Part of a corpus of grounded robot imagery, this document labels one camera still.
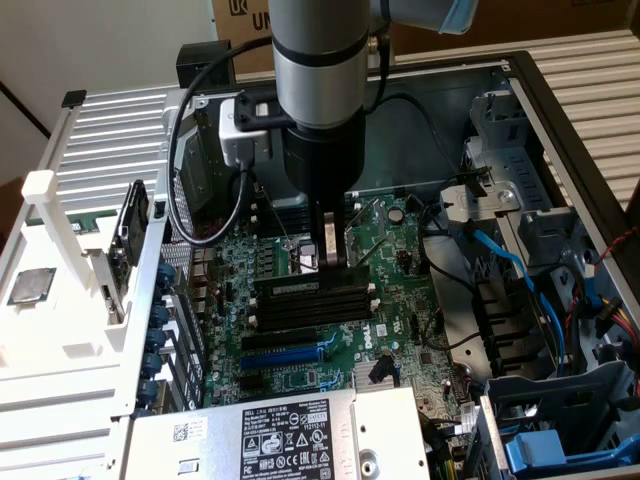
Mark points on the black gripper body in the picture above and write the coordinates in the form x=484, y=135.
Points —
x=325, y=160

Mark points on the dark ram stick white label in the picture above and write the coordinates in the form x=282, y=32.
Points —
x=285, y=287

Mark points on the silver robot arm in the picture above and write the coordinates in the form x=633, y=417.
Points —
x=320, y=75

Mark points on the black ram slot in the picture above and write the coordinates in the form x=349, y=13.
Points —
x=310, y=302
x=310, y=310
x=310, y=296
x=295, y=221
x=295, y=201
x=310, y=318
x=295, y=207
x=295, y=214

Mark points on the green ram stick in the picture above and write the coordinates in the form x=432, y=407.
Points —
x=95, y=221

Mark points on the cpu socket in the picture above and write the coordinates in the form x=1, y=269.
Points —
x=300, y=260

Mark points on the open metal socket cover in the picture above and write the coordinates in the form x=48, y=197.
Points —
x=372, y=220

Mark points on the silver coin battery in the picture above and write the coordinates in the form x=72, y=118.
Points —
x=396, y=215

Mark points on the open metal pc case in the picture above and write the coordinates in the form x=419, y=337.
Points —
x=410, y=160

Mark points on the black motherboard power plug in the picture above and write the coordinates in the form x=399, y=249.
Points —
x=414, y=205

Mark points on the green dell motherboard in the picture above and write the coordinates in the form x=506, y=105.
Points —
x=400, y=320

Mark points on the long black expansion slot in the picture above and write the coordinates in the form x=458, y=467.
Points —
x=280, y=340

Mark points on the blue expansion slot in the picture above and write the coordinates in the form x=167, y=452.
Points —
x=280, y=357

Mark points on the black rear fan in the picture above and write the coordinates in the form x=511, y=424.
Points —
x=195, y=175

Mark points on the silver chipset heatsink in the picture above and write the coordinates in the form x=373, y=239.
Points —
x=365, y=372

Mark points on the small black box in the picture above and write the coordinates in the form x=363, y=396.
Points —
x=200, y=62

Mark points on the short black expansion slot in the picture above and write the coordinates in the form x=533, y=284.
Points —
x=251, y=382

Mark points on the printed cardboard box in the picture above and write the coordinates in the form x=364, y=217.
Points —
x=240, y=20

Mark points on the blue card latch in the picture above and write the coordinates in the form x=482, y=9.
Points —
x=152, y=365
x=156, y=339
x=149, y=392
x=166, y=276
x=160, y=314

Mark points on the perforated metal drive cage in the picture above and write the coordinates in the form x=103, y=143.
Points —
x=520, y=165

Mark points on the black disk drive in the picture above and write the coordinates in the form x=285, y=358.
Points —
x=134, y=225

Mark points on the plain cardboard box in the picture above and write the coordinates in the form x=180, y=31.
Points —
x=525, y=20

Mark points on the grey power supply black label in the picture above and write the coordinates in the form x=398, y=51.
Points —
x=200, y=450

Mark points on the black profile end cap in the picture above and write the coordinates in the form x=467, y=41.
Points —
x=74, y=98

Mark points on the grey metal disk bay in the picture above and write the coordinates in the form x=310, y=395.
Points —
x=550, y=395

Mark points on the blue plastic disk caddy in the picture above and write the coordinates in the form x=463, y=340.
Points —
x=535, y=450

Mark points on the white plastic parts rack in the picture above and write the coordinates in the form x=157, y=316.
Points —
x=50, y=330

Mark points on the silver cpu chip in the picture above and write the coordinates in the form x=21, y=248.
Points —
x=31, y=286

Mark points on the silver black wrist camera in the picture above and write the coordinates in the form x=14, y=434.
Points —
x=240, y=145

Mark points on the graphics card silver bracket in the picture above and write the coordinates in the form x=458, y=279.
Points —
x=105, y=285

